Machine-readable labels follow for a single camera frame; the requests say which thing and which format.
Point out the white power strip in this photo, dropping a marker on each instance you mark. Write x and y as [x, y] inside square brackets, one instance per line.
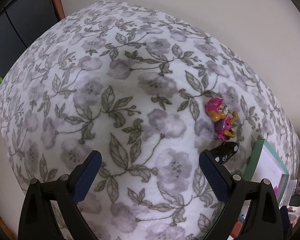
[292, 188]

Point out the black toy car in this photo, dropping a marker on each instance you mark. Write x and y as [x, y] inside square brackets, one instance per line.
[226, 152]

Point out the black adapter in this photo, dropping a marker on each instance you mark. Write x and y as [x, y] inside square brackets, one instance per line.
[296, 200]

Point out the purple pen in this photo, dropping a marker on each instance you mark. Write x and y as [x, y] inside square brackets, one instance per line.
[276, 189]

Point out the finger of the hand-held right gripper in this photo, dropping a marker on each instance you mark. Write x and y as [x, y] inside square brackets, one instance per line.
[285, 222]

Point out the pink dog figure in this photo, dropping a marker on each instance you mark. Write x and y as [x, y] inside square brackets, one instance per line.
[221, 120]

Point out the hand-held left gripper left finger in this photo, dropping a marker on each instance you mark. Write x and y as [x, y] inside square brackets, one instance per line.
[86, 177]

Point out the dark cabinet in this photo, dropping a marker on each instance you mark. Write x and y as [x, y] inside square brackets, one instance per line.
[22, 22]

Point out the grey floral blanket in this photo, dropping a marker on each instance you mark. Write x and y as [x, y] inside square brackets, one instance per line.
[140, 105]

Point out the teal shallow box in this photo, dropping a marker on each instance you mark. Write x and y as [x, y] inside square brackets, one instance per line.
[252, 162]

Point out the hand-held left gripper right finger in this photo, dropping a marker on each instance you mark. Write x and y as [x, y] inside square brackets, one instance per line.
[215, 177]

